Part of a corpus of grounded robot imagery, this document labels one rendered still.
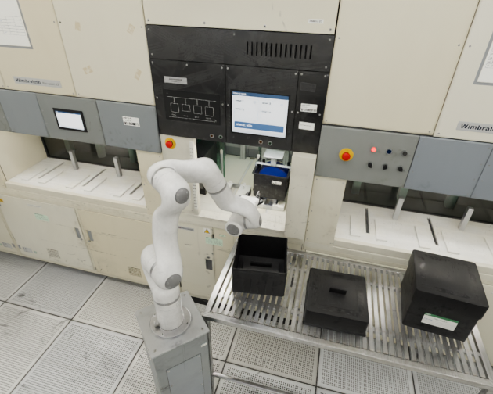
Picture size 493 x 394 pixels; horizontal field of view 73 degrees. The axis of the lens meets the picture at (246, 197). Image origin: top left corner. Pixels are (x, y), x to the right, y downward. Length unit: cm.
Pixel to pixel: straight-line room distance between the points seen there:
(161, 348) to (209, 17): 149
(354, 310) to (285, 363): 92
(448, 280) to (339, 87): 101
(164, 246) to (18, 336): 185
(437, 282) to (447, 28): 107
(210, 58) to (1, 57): 125
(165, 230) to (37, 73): 134
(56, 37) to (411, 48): 171
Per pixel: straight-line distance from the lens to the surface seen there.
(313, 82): 163
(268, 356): 252
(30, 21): 224
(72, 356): 275
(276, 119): 171
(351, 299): 176
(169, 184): 119
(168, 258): 137
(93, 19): 199
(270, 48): 164
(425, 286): 173
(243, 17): 165
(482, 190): 192
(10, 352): 295
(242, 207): 145
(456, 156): 180
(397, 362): 175
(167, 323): 167
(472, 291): 182
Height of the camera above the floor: 215
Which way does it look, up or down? 33 degrees down
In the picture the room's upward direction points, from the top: 1 degrees clockwise
